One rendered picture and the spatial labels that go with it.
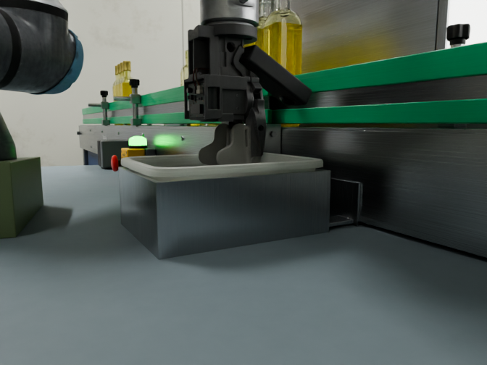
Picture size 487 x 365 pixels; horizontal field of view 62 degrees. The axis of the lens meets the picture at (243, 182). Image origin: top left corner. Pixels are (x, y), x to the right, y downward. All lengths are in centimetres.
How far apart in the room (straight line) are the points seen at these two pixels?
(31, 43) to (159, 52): 329
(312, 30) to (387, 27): 21
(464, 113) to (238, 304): 31
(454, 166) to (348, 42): 45
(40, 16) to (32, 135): 324
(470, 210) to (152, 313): 32
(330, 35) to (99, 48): 319
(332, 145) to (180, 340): 39
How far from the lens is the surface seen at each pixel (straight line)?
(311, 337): 28
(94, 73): 391
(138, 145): 103
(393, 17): 79
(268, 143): 68
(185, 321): 30
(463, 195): 47
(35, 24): 72
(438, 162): 48
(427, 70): 52
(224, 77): 51
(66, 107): 390
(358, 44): 83
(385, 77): 56
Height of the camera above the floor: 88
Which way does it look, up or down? 8 degrees down
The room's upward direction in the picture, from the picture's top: straight up
